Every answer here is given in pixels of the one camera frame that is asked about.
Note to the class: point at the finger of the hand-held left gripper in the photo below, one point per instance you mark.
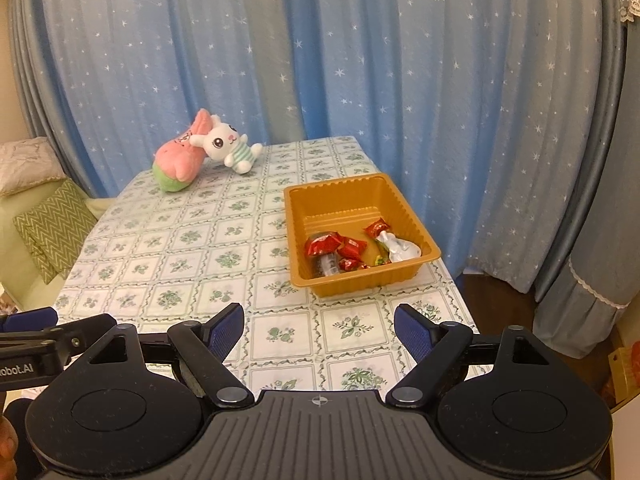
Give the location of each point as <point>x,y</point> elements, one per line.
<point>90,332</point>
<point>30,320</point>

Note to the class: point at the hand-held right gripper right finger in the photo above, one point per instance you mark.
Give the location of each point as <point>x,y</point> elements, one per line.
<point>412,330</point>

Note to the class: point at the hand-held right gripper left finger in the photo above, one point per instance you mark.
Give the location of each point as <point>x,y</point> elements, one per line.
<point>225,330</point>

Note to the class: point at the yellow green candy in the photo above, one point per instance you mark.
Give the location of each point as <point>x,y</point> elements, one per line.
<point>381,260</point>

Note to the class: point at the white snack packet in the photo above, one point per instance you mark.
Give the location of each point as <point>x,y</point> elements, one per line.
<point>400,249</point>

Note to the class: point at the red gold snack packet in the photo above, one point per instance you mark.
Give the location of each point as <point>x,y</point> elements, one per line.
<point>376,229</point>

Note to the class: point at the silver snack packet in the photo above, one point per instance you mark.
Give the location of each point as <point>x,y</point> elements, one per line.
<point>326,266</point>

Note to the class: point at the orange plastic tray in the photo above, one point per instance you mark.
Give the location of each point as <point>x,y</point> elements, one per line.
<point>340,200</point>

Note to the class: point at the person's left hand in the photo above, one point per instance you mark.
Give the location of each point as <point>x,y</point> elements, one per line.
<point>6,442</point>

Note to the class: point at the light green sofa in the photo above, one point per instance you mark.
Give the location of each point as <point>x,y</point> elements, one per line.
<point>15,270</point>

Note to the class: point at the green zigzag cushion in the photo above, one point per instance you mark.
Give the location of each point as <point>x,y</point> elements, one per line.
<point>55,225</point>

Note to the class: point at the beige pillow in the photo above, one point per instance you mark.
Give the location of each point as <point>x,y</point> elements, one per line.
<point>27,165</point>

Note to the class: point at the pink star plush toy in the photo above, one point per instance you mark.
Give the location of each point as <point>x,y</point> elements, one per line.
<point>177,160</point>

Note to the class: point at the white bunny plush toy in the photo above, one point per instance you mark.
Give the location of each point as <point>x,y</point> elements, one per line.
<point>222,140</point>

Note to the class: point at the grey-blue lace-trimmed curtain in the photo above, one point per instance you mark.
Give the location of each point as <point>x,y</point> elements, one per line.
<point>590,260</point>

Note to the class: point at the yellow orange object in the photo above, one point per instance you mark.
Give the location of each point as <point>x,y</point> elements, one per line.
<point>625,372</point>

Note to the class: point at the blue star-print curtain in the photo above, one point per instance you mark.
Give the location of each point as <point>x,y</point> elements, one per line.
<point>350,60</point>

